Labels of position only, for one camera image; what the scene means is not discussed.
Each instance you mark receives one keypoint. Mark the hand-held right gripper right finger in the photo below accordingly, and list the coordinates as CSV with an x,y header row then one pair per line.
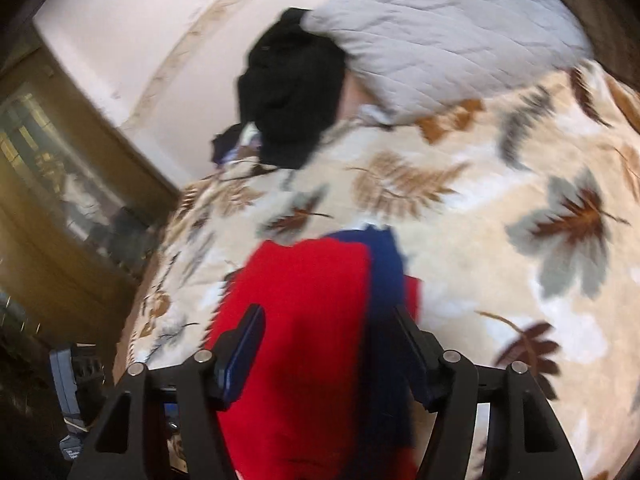
x,y
415,360

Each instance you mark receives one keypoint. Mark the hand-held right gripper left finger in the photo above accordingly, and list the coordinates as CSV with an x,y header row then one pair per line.
x,y
245,352

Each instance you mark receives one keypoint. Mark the blue and red sweater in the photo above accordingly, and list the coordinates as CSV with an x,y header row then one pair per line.
x,y
310,320

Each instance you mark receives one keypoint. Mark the leaf-printed blanket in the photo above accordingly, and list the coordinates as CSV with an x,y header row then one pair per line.
x,y
500,260

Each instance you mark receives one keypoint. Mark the grey plastic device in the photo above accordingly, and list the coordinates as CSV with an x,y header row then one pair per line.
x,y
75,390

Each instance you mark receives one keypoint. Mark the small dark patterned cloth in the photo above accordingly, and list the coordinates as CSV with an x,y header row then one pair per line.
x,y
230,142

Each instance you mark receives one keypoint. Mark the wooden glass-front cabinet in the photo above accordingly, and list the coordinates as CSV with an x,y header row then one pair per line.
x,y
60,240

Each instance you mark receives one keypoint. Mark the black garment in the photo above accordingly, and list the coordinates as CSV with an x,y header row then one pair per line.
x,y
290,95

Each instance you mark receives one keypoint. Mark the grey quilted pillow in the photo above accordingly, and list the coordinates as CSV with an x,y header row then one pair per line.
x,y
440,35

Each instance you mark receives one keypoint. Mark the brown wooden headboard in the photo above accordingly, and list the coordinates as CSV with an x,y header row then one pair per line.
x,y
575,0

